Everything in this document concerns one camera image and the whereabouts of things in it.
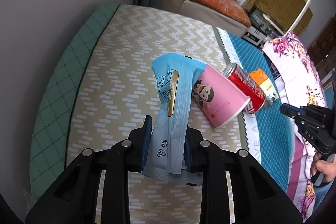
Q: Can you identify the orange yellow snack bag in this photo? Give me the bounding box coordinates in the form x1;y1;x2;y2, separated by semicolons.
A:
249;68;279;109

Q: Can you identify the black media player box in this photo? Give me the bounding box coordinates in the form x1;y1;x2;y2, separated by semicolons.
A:
242;6;285;48

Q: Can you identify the cream orange sofa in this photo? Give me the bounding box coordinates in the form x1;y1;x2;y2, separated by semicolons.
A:
159;0;251;38

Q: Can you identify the floral pink white quilt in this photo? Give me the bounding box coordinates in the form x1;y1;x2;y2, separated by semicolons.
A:
261;31;332;222

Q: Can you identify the light blue torn wrapper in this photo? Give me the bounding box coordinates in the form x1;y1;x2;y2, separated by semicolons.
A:
142;53;206;185

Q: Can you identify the red cola can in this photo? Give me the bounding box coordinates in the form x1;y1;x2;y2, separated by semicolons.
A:
223;63;266;114

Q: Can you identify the person's right hand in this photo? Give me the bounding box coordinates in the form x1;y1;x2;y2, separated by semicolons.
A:
310;152;336;183

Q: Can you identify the patterned bed sheet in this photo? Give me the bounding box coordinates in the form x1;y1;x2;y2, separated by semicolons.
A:
30;3;292;223

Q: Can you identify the pink paper cup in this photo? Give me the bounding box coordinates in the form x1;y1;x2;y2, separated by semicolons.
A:
192;64;250;128

